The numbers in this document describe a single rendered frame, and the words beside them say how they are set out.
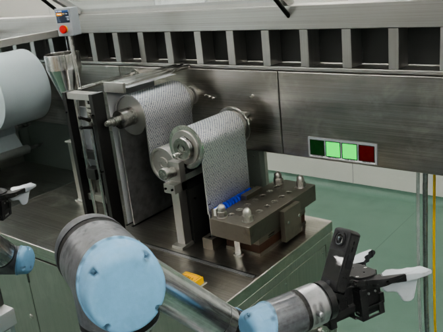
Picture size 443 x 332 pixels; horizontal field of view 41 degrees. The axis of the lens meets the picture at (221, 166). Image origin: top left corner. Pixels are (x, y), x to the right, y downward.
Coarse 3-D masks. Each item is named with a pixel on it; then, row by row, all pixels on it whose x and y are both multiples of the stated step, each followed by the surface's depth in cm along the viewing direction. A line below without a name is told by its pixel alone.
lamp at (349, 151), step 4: (344, 144) 194; (348, 144) 193; (352, 144) 193; (344, 148) 195; (348, 148) 194; (352, 148) 193; (356, 148) 192; (344, 152) 195; (348, 152) 194; (352, 152) 193; (356, 152) 192; (344, 156) 196; (348, 156) 195; (352, 156) 194; (356, 156) 193
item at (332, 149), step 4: (328, 144) 198; (332, 144) 197; (336, 144) 196; (328, 148) 199; (332, 148) 198; (336, 148) 197; (328, 152) 199; (332, 152) 198; (336, 152) 197; (332, 156) 199; (336, 156) 198
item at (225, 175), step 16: (240, 144) 207; (208, 160) 195; (224, 160) 201; (240, 160) 208; (208, 176) 196; (224, 176) 202; (240, 176) 209; (208, 192) 197; (224, 192) 203; (208, 208) 198
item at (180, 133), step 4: (244, 124) 209; (176, 132) 194; (180, 132) 193; (184, 132) 192; (188, 132) 191; (176, 136) 195; (180, 136) 194; (188, 136) 191; (192, 136) 190; (172, 140) 197; (192, 140) 191; (172, 144) 197; (192, 144) 191; (196, 144) 190; (172, 148) 198; (196, 148) 191; (196, 152) 191; (192, 156) 193; (196, 156) 192; (184, 160) 196; (188, 160) 195; (192, 160) 194; (188, 164) 195
